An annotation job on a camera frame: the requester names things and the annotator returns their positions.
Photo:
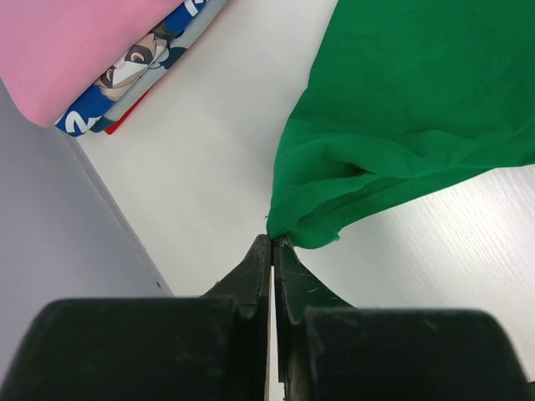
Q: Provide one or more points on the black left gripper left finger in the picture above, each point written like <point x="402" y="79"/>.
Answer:
<point x="211" y="347"/>

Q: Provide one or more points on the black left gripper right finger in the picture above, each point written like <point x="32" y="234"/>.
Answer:
<point x="331" y="350"/>

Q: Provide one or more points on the green t shirt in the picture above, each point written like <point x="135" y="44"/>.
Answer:
<point x="404" y="98"/>

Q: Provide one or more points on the folded red t shirt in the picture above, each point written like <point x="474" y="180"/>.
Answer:
<point x="125" y="119"/>

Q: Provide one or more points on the folded blue printed t shirt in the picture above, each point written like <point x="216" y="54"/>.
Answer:
<point x="115" y="93"/>

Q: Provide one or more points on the folded pink t shirt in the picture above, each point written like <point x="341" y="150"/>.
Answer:
<point x="52" y="51"/>

